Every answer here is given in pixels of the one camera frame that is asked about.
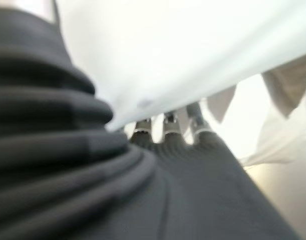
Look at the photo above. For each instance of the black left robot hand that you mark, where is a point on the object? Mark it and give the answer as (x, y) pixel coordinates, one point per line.
(117, 195)

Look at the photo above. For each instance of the white duvet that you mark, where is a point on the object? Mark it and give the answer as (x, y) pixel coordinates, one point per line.
(167, 50)

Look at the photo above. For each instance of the brown upholstered bed frame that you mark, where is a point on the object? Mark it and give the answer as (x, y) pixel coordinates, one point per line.
(285, 90)

